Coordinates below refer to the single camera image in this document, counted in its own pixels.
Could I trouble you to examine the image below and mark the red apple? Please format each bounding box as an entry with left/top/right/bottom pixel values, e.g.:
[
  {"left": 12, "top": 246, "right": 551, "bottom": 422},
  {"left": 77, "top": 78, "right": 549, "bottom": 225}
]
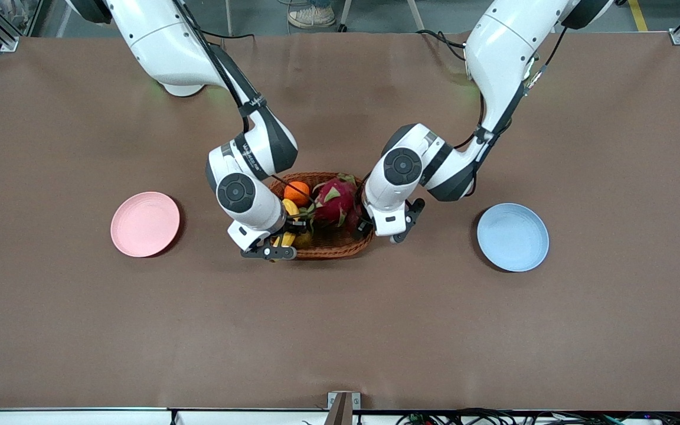
[{"left": 345, "top": 205, "right": 368, "bottom": 232}]

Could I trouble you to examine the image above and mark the yellow banana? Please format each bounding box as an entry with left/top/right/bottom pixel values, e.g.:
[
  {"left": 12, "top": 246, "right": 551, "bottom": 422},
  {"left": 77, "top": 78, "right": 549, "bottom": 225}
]
[{"left": 273, "top": 199, "right": 301, "bottom": 249}]

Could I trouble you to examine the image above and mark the orange fruit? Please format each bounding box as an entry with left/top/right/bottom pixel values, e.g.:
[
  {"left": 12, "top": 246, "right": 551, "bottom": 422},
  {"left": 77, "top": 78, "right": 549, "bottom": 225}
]
[{"left": 284, "top": 181, "right": 311, "bottom": 207}]

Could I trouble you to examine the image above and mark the brown wicker basket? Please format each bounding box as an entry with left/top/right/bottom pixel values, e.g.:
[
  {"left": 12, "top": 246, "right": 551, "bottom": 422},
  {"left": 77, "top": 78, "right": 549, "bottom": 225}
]
[{"left": 268, "top": 172, "right": 376, "bottom": 259}]

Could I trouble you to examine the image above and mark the pink dragon fruit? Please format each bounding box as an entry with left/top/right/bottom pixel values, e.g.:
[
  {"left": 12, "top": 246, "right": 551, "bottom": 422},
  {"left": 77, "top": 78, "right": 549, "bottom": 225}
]
[{"left": 302, "top": 174, "right": 362, "bottom": 232}]

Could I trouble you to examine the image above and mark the brown table cover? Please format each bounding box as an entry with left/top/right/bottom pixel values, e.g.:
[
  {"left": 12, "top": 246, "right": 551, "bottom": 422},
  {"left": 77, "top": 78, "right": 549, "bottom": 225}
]
[{"left": 0, "top": 31, "right": 680, "bottom": 412}]

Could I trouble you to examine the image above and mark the pink plate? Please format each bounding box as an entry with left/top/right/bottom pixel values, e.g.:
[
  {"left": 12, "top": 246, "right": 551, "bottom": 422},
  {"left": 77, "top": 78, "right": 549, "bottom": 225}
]
[{"left": 110, "top": 191, "right": 181, "bottom": 258}]

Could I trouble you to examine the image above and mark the blue plate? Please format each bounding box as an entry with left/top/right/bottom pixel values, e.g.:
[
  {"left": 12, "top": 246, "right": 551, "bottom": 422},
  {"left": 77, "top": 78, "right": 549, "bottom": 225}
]
[{"left": 476, "top": 203, "right": 550, "bottom": 273}]

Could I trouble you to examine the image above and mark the white sneaker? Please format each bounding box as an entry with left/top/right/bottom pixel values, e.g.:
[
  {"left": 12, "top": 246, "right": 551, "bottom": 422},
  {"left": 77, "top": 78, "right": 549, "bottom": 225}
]
[{"left": 288, "top": 5, "right": 337, "bottom": 29}]

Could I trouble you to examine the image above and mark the black left base cable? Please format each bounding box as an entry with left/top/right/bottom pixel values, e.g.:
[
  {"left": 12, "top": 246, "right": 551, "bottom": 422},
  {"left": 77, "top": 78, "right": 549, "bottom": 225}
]
[{"left": 417, "top": 28, "right": 468, "bottom": 60}]

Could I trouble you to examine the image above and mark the black base cable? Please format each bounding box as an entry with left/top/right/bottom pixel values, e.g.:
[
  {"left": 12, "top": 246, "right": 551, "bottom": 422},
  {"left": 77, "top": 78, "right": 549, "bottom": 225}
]
[
  {"left": 201, "top": 30, "right": 256, "bottom": 41},
  {"left": 417, "top": 28, "right": 468, "bottom": 60}
]

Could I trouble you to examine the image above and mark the black right base cable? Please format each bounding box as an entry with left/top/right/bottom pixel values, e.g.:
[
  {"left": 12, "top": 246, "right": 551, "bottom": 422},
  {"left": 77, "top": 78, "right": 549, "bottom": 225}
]
[{"left": 201, "top": 30, "right": 256, "bottom": 41}]

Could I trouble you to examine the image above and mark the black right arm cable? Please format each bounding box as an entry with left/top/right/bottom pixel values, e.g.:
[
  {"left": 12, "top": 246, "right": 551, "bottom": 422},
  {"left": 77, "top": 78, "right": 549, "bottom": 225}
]
[{"left": 172, "top": 0, "right": 317, "bottom": 207}]

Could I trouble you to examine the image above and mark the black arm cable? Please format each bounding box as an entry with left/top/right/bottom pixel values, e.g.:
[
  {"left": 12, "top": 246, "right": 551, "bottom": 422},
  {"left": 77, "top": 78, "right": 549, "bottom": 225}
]
[
  {"left": 172, "top": 0, "right": 317, "bottom": 207},
  {"left": 470, "top": 27, "right": 568, "bottom": 197}
]

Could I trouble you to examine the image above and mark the black cable bundle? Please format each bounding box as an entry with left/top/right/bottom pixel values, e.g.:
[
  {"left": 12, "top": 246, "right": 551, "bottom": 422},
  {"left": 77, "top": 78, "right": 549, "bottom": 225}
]
[{"left": 396, "top": 407, "right": 680, "bottom": 425}]

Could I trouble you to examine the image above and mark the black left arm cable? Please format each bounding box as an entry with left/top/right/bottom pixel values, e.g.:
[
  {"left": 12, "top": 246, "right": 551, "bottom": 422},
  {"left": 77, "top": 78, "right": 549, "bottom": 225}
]
[{"left": 470, "top": 27, "right": 568, "bottom": 197}]

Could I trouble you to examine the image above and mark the white table edge rail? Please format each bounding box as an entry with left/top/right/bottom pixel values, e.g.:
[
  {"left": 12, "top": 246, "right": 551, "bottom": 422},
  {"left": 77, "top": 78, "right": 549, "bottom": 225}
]
[{"left": 0, "top": 407, "right": 680, "bottom": 425}]

